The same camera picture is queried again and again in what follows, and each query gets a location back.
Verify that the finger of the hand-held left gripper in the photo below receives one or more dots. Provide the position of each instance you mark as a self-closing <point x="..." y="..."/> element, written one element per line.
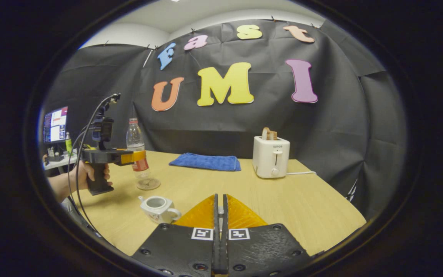
<point x="133" y="157"/>

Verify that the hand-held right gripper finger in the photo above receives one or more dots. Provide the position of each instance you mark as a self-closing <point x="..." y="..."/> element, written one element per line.
<point x="225" y="234"/>
<point x="215" y="234"/>

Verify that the clear plastic water bottle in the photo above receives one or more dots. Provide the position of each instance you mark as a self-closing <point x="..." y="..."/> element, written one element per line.
<point x="135" y="146"/>

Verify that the round glass coaster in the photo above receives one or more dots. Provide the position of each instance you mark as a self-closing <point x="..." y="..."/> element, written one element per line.
<point x="148" y="184"/>

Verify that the white ceramic teacup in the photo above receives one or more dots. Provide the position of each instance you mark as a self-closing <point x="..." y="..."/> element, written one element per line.
<point x="160" y="211"/>

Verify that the green bottle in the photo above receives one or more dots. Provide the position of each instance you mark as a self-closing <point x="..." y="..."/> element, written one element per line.
<point x="68" y="144"/>

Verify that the white background desk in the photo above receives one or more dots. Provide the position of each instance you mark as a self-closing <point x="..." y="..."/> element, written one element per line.
<point x="58" y="164"/>

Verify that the computer monitor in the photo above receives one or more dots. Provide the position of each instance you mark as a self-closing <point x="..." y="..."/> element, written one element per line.
<point x="55" y="125"/>

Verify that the blue folded towel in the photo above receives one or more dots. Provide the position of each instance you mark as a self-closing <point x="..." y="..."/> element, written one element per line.
<point x="206" y="161"/>

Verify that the white toaster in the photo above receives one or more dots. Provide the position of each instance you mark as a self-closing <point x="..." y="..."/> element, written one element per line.
<point x="270" y="157"/>

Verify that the black backdrop cloth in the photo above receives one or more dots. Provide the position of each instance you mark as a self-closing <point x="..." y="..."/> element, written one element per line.
<point x="244" y="127"/>

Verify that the bread slice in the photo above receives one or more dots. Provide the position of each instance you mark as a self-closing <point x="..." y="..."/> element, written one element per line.
<point x="269" y="134"/>

